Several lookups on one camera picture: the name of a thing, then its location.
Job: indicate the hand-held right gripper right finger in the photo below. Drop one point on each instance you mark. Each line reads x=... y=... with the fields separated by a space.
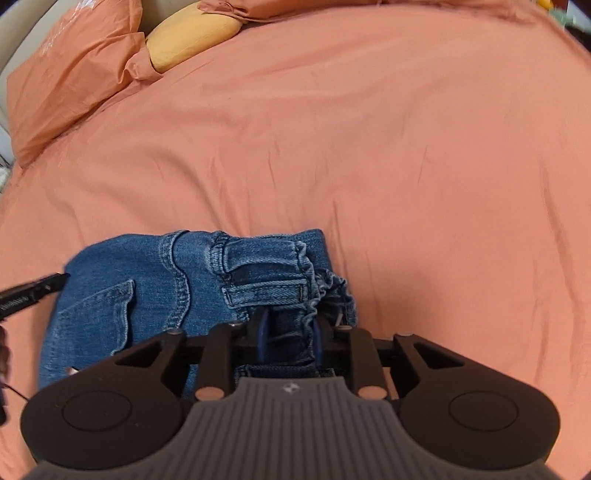
x=319 y=337

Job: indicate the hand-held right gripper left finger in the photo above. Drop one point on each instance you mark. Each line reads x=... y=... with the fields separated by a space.
x=262 y=334

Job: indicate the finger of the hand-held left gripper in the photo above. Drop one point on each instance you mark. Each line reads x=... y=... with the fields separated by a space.
x=32 y=293

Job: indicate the blue denim pants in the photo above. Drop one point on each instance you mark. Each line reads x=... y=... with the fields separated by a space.
x=138 y=277

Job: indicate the orange bed sheet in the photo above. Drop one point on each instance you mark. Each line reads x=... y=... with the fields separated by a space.
x=369 y=161

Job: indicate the orange embroidered pillow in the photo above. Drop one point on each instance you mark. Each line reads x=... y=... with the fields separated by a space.
x=69 y=78
x=286 y=5

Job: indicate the yellow cushion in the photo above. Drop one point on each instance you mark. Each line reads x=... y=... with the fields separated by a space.
x=184 y=37

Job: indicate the green small box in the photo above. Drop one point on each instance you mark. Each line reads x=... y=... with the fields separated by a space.
x=563 y=17

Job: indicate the orange fruit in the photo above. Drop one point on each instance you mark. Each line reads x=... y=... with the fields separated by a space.
x=545 y=3

